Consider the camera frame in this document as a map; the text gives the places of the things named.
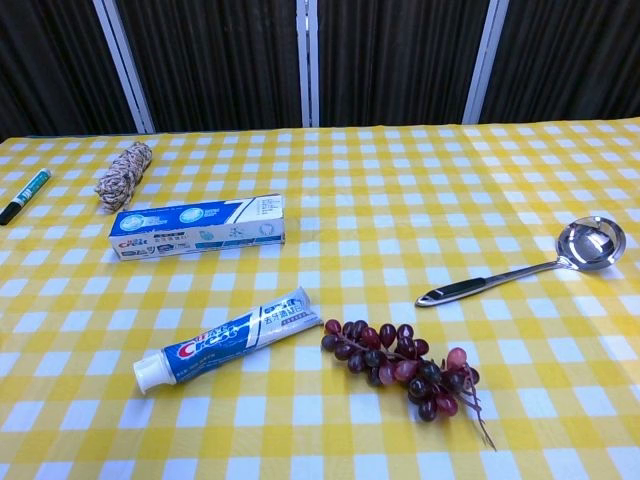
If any blue white toothpaste box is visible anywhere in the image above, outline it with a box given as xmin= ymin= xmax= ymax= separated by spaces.
xmin=108 ymin=194 xmax=288 ymax=262

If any blue white toothpaste tube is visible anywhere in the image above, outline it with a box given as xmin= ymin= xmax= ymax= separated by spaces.
xmin=132 ymin=286 xmax=325 ymax=396

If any yellow white checkered tablecloth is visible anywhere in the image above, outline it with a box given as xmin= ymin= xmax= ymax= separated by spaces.
xmin=0 ymin=118 xmax=640 ymax=480

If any purple plastic grape bunch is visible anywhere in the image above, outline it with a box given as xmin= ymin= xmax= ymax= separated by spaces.
xmin=320 ymin=318 xmax=498 ymax=453

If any green black marker pen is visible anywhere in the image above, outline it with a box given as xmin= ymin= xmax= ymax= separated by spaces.
xmin=0 ymin=168 xmax=53 ymax=227

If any white partition frame post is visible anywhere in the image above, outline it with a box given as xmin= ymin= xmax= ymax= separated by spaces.
xmin=461 ymin=0 xmax=510 ymax=126
xmin=295 ymin=0 xmax=321 ymax=128
xmin=92 ymin=0 xmax=156 ymax=135

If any braided multicolour rope bundle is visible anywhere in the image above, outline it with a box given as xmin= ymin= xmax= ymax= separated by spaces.
xmin=94 ymin=141 xmax=153 ymax=216

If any steel ladle with black handle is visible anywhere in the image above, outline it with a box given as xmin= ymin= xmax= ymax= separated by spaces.
xmin=414 ymin=215 xmax=628 ymax=309

